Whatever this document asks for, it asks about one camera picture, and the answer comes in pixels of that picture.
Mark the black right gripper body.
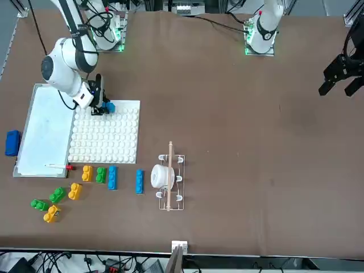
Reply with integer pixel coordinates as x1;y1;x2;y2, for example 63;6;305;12
87;73;110;107

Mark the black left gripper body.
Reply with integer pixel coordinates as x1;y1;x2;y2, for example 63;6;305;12
343;53;364;80

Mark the green two-stud block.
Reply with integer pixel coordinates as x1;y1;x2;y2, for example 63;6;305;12
95;167;107;184
48;187;68;204
30;198;51;212

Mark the white studded baseplate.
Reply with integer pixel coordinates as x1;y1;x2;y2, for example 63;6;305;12
67;99;141;164

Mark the silver framed whiteboard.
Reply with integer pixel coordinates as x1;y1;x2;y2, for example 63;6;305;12
13;83;77;179

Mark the white pen red cap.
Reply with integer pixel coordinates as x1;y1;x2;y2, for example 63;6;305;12
44;163;75;171

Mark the blue whiteboard eraser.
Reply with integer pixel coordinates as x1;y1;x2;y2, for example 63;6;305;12
5;130;22;157

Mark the yellow two-stud block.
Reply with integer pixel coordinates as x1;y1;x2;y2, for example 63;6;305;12
81;165;94;183
43;204;61;224
68;182;83;201

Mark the wooden rod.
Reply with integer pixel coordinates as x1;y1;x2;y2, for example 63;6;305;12
166;141;174;212

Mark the white cup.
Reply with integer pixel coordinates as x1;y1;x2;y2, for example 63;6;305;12
150;164;175;190

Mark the red black power device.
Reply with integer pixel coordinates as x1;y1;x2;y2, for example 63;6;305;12
104;260;120;273

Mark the black power adapter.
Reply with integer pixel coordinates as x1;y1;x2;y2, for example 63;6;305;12
7;257;36;273

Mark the aluminium frame profile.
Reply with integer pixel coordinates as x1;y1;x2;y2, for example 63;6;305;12
16;0;30;18
343;0;364;27

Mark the black base cable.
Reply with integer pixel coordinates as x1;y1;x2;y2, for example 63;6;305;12
181;13;248;34

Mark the aluminium camera post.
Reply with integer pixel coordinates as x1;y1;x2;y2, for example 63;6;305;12
164;240;189;273

